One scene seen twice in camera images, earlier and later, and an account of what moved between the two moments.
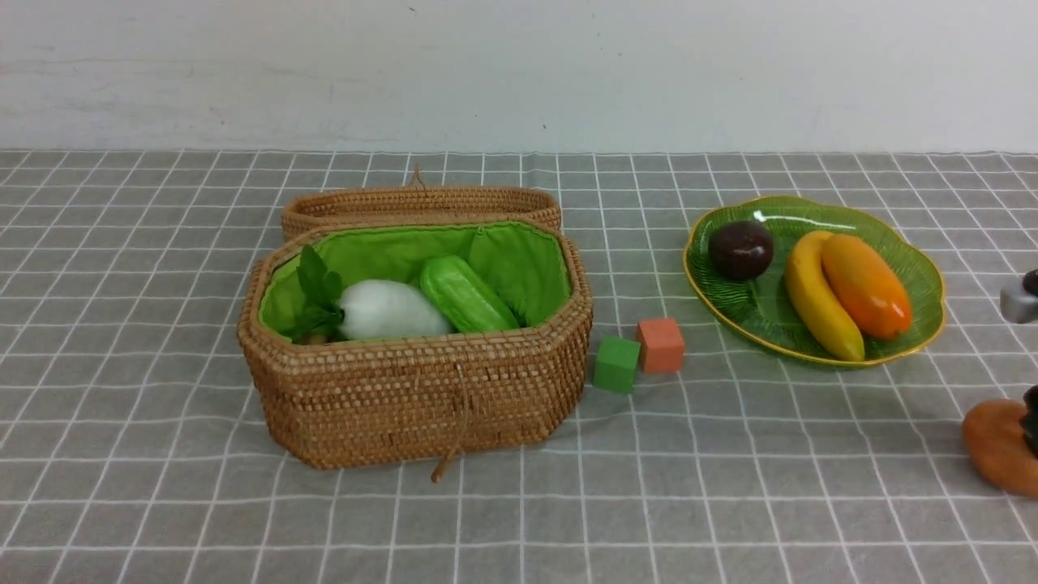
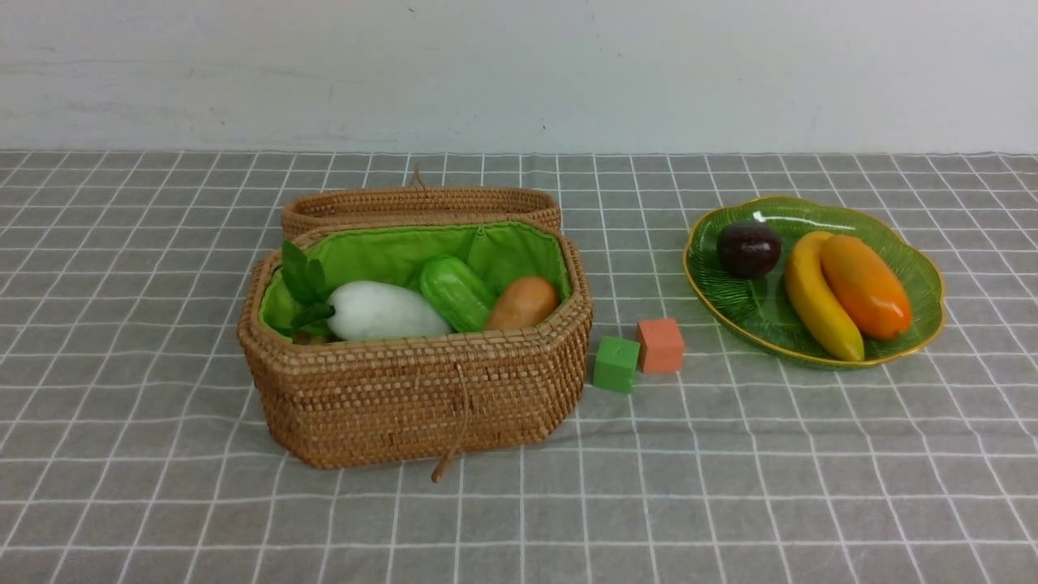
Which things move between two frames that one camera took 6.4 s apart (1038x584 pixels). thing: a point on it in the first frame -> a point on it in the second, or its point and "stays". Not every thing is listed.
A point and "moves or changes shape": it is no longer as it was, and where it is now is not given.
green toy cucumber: x=463 y=298 stays
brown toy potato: x=998 y=445 -> x=525 y=302
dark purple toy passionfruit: x=740 y=249 stays
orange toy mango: x=871 y=295 stays
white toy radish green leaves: x=366 y=310 moves or changes shape
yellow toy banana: x=812 y=292 stays
